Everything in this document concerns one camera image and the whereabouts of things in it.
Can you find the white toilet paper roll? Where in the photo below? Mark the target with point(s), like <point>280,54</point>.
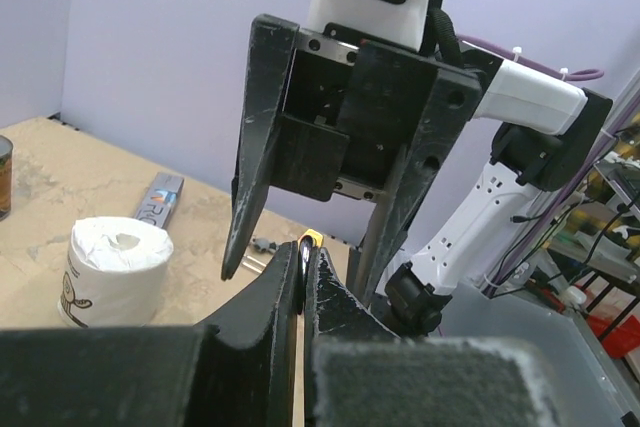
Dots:
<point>116,268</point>

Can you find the key with panda keychain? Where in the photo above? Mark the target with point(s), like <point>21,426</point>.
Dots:
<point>261,247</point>

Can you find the orange label tin can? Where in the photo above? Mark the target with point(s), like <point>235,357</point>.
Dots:
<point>6,170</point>

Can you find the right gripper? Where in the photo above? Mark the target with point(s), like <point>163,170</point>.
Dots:
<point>321,117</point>

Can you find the small brass padlock with key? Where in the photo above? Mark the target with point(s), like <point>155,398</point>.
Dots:
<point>309,240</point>

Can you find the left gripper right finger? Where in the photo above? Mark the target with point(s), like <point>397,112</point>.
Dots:
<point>359,373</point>

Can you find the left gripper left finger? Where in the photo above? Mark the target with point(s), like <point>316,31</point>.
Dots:
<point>234,368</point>

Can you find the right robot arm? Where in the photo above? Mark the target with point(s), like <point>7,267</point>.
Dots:
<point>548,124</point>

